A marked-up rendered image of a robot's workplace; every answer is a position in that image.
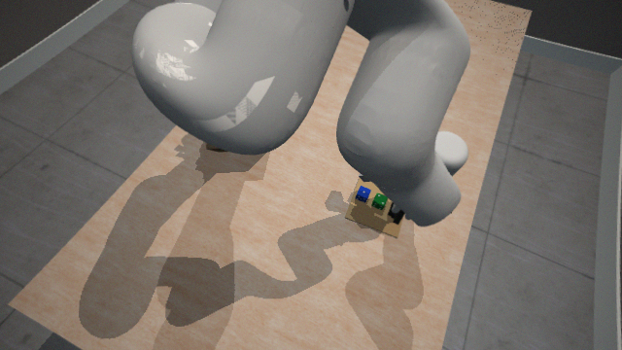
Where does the green die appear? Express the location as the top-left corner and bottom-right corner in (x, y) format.
(371, 193), (388, 210)

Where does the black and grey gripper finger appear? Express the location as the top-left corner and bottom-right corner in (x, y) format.
(388, 209), (405, 225)

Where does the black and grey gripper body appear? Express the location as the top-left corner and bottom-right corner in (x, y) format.
(392, 204), (411, 220)

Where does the tan flat mat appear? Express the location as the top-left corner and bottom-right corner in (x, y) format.
(345, 178), (403, 238)

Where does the blue die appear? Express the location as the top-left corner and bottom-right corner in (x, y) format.
(356, 186), (371, 202)

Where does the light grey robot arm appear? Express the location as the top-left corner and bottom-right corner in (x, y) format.
(131, 0), (470, 227)

